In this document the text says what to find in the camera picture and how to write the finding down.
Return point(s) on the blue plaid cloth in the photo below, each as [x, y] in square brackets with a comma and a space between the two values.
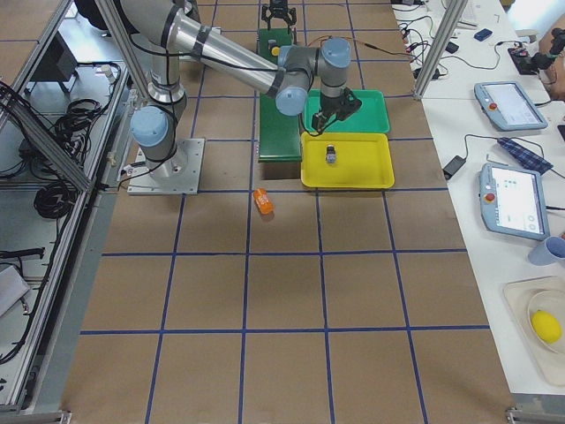
[525, 157]

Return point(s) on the white bowl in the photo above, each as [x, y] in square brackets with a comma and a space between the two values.
[551, 301]

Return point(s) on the yellow plastic tray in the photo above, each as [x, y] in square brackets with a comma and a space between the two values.
[363, 161]

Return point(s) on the yellow push button switch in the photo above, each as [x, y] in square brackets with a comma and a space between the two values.
[330, 154]

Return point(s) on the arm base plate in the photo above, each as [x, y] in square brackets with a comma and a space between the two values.
[179, 175]

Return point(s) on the blue teach pendant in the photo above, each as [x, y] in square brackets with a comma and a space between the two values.
[508, 107]
[512, 201]

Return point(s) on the orange cylinder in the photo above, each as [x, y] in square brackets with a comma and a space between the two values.
[262, 201]

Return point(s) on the yellow lemon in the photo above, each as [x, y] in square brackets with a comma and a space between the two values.
[546, 326]

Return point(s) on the aluminium frame post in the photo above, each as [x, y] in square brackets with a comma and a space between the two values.
[445, 30]

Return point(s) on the blue teach pendant near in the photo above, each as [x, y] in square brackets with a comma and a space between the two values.
[512, 201]

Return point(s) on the blue teach pendant far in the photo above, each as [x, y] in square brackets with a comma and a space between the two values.
[508, 107]

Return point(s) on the green plastic tray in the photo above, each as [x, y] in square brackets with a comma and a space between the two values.
[372, 117]

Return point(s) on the green conveyor belt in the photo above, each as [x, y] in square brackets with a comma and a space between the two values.
[279, 137]

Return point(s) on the black power adapter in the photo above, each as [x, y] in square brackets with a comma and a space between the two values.
[453, 166]

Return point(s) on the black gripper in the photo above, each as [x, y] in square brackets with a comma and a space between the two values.
[327, 109]
[276, 4]

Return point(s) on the beige tray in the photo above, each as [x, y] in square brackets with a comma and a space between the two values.
[518, 295]

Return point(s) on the light blue mug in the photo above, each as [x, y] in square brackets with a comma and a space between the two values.
[547, 252]

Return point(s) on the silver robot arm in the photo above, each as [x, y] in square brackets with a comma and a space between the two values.
[286, 82]

